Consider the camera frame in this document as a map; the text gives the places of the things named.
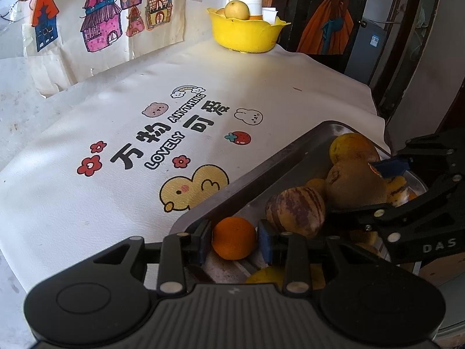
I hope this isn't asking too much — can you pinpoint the white jar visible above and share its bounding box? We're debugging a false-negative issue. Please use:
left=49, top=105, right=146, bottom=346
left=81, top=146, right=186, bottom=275
left=229, top=0, right=263, bottom=17

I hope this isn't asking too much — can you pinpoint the large yellow-green pear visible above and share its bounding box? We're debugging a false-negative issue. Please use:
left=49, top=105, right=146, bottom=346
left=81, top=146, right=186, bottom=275
left=245, top=263, right=326, bottom=291

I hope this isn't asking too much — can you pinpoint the dark figure painting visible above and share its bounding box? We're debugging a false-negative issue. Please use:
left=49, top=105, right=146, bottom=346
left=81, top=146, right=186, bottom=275
left=296, top=0, right=355, bottom=55

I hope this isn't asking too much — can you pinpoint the colourful houses drawing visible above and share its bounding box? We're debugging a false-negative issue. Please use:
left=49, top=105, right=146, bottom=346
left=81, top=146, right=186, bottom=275
left=31, top=0, right=193, bottom=60

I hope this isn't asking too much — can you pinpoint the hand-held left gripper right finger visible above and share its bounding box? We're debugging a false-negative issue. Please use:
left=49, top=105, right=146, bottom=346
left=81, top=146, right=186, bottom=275
left=257, top=219, right=367, bottom=296

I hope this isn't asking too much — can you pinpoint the yellow plastic bowl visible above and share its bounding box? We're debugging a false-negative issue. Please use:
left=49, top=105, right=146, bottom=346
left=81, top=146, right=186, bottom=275
left=207, top=7, right=292, bottom=53

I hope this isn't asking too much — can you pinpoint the metal baking tray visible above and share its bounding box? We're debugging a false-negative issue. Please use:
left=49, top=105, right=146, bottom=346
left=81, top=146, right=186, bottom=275
left=169, top=121, right=429, bottom=288

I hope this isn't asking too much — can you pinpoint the brown-speckled yellow pear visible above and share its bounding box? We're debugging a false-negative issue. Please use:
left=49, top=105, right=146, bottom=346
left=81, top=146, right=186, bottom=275
left=329, top=133, right=381, bottom=166

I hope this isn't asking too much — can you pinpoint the white printed table mat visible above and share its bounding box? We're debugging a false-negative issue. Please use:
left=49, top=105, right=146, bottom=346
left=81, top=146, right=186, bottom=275
left=0, top=38, right=393, bottom=335

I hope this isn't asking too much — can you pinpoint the pinkish striped pepino melon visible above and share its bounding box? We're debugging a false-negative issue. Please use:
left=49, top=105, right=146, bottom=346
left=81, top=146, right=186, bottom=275
left=265, top=186, right=326, bottom=238

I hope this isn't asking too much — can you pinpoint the small brown kiwi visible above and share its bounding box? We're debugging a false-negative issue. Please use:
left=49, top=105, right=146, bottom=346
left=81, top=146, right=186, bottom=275
left=304, top=178, right=327, bottom=199

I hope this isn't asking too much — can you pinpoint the yellow striped pepino melon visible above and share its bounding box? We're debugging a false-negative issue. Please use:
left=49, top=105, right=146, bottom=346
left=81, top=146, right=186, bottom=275
left=387, top=175, right=411, bottom=206

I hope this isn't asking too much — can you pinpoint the large yellow pear in bowl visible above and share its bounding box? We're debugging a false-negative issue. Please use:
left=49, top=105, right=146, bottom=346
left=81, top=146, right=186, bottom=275
left=224, top=1, right=251, bottom=20

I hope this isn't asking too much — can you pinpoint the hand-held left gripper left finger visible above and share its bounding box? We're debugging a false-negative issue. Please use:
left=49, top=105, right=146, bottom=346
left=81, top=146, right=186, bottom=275
left=92, top=220, right=213, bottom=295

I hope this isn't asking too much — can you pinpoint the grey appliance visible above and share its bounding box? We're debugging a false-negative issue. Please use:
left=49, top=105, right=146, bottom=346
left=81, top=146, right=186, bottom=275
left=343, top=16, right=387, bottom=86

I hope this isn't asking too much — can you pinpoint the large brown kiwi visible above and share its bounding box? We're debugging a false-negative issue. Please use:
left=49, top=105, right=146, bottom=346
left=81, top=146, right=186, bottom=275
left=324, top=160, right=389, bottom=209

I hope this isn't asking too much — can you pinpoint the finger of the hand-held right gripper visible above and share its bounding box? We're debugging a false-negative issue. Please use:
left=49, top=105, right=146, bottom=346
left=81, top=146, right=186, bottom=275
left=327, top=178, right=464, bottom=242
left=373, top=133, right=465, bottom=179

